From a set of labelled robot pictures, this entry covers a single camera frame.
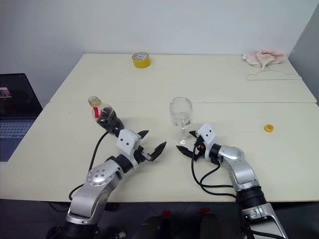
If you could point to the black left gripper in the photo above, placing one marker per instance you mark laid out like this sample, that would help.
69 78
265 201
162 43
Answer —
143 155

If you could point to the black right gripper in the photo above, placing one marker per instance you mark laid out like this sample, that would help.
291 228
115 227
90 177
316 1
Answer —
198 152

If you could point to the clear wine glass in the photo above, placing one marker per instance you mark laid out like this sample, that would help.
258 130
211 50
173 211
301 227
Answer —
180 109

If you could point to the cola bottle with red label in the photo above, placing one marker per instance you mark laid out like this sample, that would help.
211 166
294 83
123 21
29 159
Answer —
109 119

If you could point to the yellow bottle cap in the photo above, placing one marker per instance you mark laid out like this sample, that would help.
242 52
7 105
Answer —
269 128

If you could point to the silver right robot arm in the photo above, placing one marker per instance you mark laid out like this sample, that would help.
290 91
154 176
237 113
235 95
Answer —
241 171

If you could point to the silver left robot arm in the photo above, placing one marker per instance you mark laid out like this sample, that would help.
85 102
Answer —
99 176

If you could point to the yellow tape roll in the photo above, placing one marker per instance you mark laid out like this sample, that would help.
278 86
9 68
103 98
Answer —
140 61

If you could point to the dark bottle with red cap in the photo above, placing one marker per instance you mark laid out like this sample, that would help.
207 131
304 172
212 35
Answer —
208 224
159 224

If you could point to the crumpled pink cloth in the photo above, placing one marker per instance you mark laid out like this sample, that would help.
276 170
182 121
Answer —
264 56

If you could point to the dark open laptop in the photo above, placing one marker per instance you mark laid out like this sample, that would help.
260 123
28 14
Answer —
20 99

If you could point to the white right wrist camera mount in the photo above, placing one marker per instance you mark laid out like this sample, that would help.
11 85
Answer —
207 134

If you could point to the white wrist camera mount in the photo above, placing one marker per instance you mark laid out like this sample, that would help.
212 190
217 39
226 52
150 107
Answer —
127 140
207 134

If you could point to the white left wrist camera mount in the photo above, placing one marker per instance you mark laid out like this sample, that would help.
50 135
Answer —
127 140

